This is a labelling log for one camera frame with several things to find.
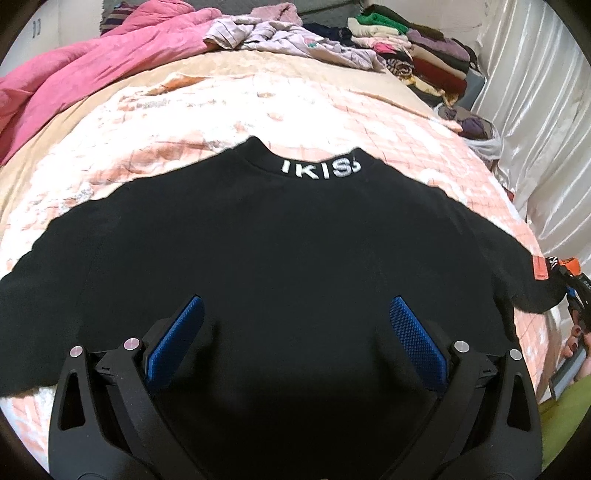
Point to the mauve pink garment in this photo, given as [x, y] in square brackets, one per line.
[283, 12]

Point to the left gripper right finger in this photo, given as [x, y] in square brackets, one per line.
[485, 422]

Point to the pink quilted comforter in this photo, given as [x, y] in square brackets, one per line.
[154, 34]

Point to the plastic bag of clothes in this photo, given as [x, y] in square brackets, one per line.
[478, 133]

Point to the peach plaid cloud blanket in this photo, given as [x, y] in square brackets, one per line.
[145, 132]

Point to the white satin curtain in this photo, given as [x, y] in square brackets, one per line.
[538, 96]

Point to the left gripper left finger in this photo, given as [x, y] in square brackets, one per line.
[104, 424]

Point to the black IKISS sweatshirt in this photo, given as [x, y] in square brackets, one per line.
[296, 373]

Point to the lilac crumpled garment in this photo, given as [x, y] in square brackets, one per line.
[245, 33]

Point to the right hand painted nails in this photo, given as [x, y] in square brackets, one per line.
[578, 340]

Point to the stack of folded clothes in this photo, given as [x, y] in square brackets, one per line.
[437, 68]

